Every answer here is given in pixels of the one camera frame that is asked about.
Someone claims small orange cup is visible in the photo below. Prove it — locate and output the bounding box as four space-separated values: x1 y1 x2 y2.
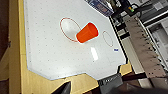
75 22 100 45

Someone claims yellow-legged air hockey table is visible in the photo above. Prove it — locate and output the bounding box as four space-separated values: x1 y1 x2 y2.
7 0 133 94

